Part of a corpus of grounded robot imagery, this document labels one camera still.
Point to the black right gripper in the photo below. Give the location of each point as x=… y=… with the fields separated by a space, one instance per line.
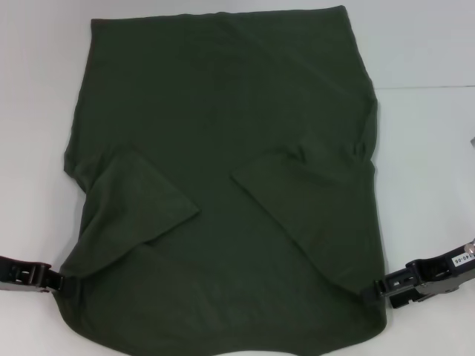
x=441 y=272

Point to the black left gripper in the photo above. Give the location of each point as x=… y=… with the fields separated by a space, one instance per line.
x=16 y=276

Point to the dark green shirt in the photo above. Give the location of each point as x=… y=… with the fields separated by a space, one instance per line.
x=222 y=148

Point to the right gripper silver connector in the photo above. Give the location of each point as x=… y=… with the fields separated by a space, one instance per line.
x=470 y=247

